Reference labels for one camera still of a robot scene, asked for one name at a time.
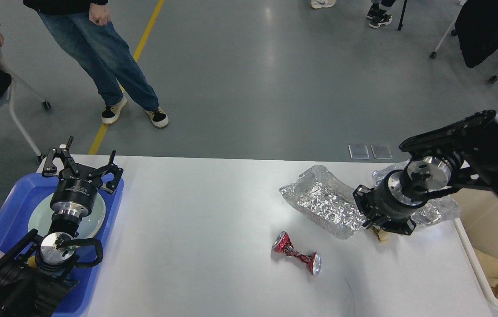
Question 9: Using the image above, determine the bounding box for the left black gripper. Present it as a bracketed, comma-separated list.
[42, 136, 124, 217]

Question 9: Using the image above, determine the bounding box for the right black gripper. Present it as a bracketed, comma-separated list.
[353, 171, 428, 236]

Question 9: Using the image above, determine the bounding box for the small foil sheet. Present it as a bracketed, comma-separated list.
[372, 160, 462, 225]

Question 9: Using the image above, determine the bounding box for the green ceramic plate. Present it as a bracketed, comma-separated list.
[26, 193, 106, 239]

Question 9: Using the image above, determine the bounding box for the large foil tray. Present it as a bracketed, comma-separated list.
[279, 165, 367, 240]

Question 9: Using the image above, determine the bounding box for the teal ceramic mug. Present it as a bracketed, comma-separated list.
[26, 255, 37, 269]

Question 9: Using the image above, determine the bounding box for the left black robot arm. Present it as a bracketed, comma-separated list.
[0, 138, 124, 317]

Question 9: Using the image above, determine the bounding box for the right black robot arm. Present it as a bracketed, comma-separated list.
[353, 110, 498, 235]

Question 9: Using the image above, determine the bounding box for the crumpled brown paper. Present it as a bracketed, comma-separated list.
[370, 227, 392, 244]

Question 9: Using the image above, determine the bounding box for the blue plastic tray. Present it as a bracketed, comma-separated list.
[0, 173, 125, 317]

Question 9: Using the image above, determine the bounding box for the crushed red soda can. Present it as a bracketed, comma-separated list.
[271, 231, 322, 276]

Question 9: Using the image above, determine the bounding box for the white office chair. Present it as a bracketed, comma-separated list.
[0, 40, 52, 164]

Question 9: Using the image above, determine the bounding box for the beige plastic bin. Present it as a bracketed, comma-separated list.
[452, 189, 498, 311]

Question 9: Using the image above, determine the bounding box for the person in blue jeans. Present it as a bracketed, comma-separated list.
[23, 0, 169, 129]

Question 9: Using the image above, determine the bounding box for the person in black sneakers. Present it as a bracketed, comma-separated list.
[310, 0, 393, 29]

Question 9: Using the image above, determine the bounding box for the chair with black jacket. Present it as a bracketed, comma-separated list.
[446, 0, 498, 68]

